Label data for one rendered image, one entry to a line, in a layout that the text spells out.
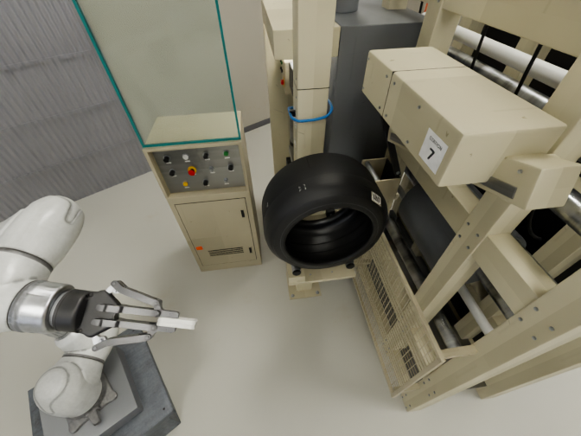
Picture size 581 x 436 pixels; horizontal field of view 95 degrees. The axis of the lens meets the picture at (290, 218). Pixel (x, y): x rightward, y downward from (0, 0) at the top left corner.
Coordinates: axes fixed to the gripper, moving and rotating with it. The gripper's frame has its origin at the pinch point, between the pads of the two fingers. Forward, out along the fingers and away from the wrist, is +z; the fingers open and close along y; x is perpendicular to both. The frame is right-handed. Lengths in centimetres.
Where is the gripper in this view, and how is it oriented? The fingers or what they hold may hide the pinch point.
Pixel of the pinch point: (177, 322)
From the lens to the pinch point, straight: 60.7
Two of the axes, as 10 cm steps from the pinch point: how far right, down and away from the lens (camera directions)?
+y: -1.4, 9.6, -2.3
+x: 1.9, -2.0, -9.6
